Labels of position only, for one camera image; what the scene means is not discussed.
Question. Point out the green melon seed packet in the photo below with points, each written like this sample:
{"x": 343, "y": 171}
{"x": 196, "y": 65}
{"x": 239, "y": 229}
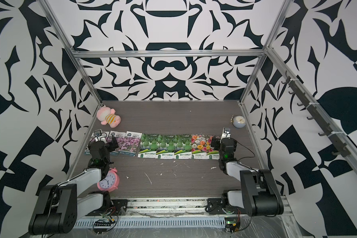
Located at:
{"x": 166, "y": 147}
{"x": 148, "y": 146}
{"x": 183, "y": 146}

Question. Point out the orange flower seed packet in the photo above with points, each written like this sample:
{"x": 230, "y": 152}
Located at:
{"x": 200, "y": 146}

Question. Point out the mixed colour flower seed packet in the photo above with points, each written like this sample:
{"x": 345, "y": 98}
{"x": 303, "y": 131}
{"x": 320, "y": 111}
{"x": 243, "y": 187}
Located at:
{"x": 212, "y": 148}

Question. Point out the pink flower seed packet white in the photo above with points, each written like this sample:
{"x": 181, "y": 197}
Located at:
{"x": 130, "y": 143}

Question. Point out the pink flower seed packet teal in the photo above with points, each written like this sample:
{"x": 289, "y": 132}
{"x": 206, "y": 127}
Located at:
{"x": 89, "y": 142}

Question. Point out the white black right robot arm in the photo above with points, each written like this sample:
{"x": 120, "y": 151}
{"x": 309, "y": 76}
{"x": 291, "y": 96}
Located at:
{"x": 258, "y": 195}

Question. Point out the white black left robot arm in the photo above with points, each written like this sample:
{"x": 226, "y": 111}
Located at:
{"x": 59, "y": 207}

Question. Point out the small white round clock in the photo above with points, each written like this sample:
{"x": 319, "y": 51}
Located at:
{"x": 238, "y": 121}

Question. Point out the pink striped plush toy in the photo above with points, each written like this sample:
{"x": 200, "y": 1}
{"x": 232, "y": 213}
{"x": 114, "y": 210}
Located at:
{"x": 107, "y": 116}

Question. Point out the pink alarm clock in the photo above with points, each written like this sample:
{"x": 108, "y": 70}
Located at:
{"x": 110, "y": 182}

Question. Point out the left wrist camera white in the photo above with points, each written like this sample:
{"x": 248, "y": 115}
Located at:
{"x": 97, "y": 135}

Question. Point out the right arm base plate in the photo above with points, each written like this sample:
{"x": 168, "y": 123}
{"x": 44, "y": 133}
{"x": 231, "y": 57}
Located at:
{"x": 216, "y": 206}

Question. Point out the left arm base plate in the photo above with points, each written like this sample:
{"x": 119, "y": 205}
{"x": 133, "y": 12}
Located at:
{"x": 115, "y": 207}

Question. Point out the right circuit board with wires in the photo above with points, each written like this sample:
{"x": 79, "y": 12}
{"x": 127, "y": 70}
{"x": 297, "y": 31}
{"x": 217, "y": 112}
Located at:
{"x": 232, "y": 225}

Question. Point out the circuit board with wires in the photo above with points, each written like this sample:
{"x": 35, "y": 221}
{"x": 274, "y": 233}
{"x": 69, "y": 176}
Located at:
{"x": 105, "y": 224}
{"x": 232, "y": 225}

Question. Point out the left circuit board with wires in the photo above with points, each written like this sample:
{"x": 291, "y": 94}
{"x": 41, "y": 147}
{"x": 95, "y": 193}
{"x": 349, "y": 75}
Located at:
{"x": 105, "y": 224}

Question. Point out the black wall hook rack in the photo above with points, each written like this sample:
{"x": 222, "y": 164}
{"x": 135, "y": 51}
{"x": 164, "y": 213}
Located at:
{"x": 316, "y": 114}

